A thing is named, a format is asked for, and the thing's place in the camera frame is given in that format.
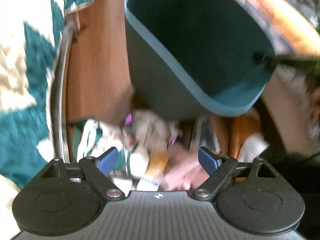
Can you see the orange snack packet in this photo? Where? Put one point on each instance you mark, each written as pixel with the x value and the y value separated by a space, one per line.
pixel 157 164

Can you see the teal cream zigzag quilt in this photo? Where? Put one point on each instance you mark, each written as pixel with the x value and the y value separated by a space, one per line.
pixel 31 36

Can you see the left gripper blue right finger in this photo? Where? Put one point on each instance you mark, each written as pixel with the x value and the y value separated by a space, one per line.
pixel 208 160

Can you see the orange yellow floral bed mat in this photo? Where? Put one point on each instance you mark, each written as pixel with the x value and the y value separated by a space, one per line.
pixel 298 32

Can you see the teal plastic trash bin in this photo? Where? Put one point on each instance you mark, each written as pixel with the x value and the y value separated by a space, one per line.
pixel 192 57

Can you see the grey purple wrapper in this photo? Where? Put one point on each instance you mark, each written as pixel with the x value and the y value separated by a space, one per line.
pixel 150 130

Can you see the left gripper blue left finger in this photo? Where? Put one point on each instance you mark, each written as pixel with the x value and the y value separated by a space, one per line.
pixel 106 162

